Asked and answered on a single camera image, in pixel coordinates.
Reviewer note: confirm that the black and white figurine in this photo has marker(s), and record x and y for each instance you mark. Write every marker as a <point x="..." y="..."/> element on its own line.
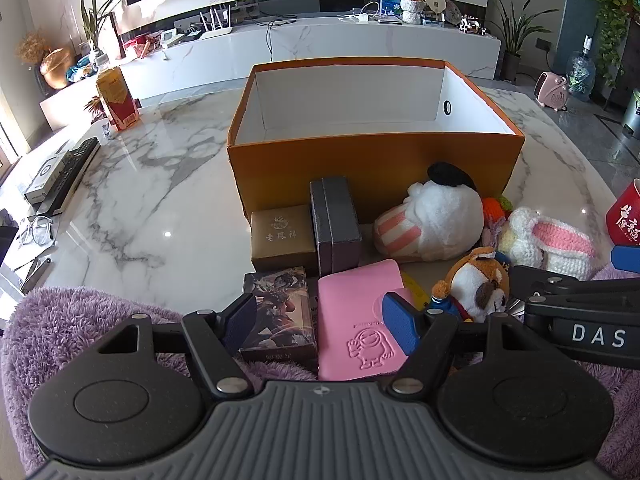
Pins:
<point x="472" y="25"/>

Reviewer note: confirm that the dark grey gift box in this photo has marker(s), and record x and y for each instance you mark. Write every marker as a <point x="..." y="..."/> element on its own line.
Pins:
<point x="337" y="220"/>

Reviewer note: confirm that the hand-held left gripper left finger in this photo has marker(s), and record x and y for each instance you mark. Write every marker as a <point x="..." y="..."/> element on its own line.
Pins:
<point x="241" y="322"/>

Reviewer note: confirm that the blue water bottle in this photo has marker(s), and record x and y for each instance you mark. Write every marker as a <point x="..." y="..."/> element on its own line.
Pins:
<point x="581" y="75"/>

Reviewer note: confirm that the hanging green vine plant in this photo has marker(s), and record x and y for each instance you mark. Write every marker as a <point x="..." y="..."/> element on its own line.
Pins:
<point x="612" y="20"/>

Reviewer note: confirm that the green orchid plant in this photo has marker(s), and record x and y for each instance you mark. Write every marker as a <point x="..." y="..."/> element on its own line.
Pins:
<point x="97" y="20"/>

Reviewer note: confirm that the brown dog plush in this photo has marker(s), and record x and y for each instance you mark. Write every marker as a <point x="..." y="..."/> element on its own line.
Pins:
<point x="475" y="280"/>

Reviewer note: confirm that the gold gift box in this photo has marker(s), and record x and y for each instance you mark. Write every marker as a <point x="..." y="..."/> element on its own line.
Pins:
<point x="282" y="240"/>

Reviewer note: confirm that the white flat device box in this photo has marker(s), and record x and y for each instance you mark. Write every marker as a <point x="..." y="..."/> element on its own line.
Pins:
<point x="47" y="175"/>

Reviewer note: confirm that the orange cardboard box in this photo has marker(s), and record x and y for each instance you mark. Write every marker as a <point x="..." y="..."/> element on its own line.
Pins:
<point x="380" y="180"/>

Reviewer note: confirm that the red cup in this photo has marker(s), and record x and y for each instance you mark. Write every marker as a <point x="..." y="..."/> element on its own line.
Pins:
<point x="625" y="215"/>

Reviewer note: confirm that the orange crochet carrot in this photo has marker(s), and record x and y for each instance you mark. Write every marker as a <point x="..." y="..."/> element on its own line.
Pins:
<point x="495" y="207"/>

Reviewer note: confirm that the white router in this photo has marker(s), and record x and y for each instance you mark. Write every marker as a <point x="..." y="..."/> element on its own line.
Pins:
<point x="217" y="30"/>

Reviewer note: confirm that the yellow and red carton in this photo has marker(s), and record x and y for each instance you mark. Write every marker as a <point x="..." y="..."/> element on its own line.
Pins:
<point x="117" y="100"/>

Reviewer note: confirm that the white marble tv cabinet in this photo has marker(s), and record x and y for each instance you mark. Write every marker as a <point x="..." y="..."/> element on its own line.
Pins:
<point x="325" y="45"/>

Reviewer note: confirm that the white crochet bunny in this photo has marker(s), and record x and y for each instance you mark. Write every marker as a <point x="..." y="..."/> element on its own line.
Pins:
<point x="545" y="240"/>

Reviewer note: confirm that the purple fluffy garment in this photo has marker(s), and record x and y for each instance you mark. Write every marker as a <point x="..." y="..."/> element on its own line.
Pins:
<point x="55" y="325"/>

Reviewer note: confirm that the small white clock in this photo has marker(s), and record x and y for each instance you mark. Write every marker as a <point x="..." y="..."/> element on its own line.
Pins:
<point x="171" y="38"/>

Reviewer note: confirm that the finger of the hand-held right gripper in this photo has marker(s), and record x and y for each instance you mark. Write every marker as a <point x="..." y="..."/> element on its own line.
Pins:
<point x="550" y="282"/>
<point x="627" y="259"/>

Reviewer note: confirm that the clear eyeglasses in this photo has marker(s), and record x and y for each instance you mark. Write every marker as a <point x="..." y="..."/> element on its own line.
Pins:
<point x="35" y="230"/>

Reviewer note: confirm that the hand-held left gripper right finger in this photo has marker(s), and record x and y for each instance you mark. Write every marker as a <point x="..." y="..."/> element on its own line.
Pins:
<point x="400" y="321"/>

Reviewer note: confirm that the illustrated card box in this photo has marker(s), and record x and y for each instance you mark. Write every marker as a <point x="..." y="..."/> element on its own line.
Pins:
<point x="280" y="310"/>

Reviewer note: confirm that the black remote control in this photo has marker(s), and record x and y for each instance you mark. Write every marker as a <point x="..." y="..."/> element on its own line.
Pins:
<point x="75" y="172"/>

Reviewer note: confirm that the copper vase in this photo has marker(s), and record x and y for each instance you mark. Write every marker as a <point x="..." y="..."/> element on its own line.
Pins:
<point x="57" y="70"/>

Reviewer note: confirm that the tall potted plant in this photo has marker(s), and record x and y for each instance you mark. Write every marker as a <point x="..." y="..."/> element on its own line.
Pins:
<point x="515" y="35"/>

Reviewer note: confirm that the pink space heater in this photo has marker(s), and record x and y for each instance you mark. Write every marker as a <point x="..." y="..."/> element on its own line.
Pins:
<point x="552" y="89"/>

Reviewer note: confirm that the pink embossed wallet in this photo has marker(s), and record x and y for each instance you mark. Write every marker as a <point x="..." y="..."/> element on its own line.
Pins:
<point x="350" y="320"/>

